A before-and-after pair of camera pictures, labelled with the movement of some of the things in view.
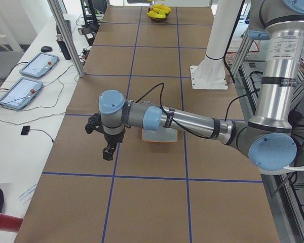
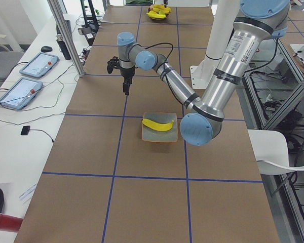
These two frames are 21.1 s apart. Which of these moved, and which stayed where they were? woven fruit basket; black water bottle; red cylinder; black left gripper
Moved: black left gripper
Stayed: black water bottle; red cylinder; woven fruit basket
